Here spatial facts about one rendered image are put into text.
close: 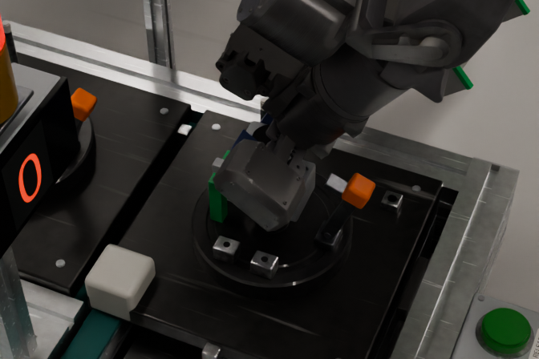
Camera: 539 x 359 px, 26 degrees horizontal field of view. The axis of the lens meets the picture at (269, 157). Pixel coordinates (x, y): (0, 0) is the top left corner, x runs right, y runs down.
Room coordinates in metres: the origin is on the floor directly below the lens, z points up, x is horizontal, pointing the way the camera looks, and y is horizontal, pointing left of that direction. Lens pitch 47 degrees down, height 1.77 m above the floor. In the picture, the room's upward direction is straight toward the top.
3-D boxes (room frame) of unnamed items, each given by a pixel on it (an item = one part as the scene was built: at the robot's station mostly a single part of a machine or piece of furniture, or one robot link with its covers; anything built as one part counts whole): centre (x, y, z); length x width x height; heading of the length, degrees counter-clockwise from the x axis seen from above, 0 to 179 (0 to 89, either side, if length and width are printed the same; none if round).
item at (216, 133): (0.64, 0.00, 0.96); 0.24 x 0.24 x 0.02; 67
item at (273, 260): (0.59, 0.00, 1.00); 0.02 x 0.01 x 0.02; 67
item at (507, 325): (0.54, -0.19, 0.96); 0.04 x 0.04 x 0.02
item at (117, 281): (0.59, 0.13, 0.97); 0.05 x 0.05 x 0.04; 67
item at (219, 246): (0.60, 0.04, 1.00); 0.02 x 0.01 x 0.02; 67
